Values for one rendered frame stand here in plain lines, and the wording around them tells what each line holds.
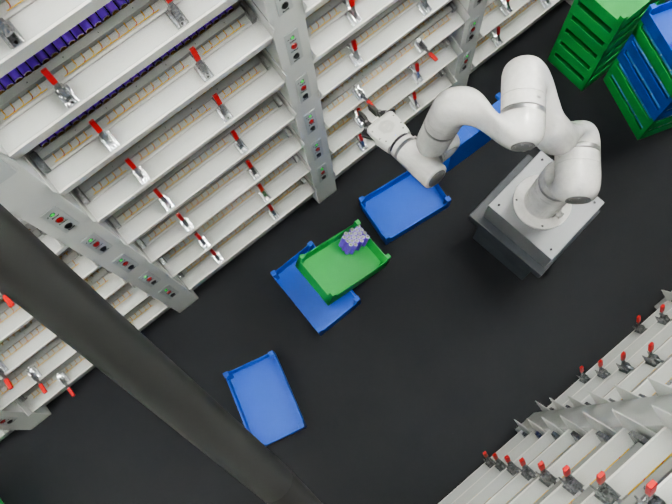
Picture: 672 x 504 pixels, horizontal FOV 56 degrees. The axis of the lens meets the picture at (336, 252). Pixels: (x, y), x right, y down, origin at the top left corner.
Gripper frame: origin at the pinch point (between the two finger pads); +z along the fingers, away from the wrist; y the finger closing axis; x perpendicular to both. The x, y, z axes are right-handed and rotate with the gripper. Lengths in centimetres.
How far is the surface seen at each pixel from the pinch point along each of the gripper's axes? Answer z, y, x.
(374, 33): 11.8, -14.5, -14.2
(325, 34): 7.5, 3.6, -32.2
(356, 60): 8.2, -4.5, -13.9
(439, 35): 11.9, -39.8, 7.8
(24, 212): 1, 88, -52
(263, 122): 11.2, 28.4, -13.0
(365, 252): -9, 19, 65
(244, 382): -18, 86, 67
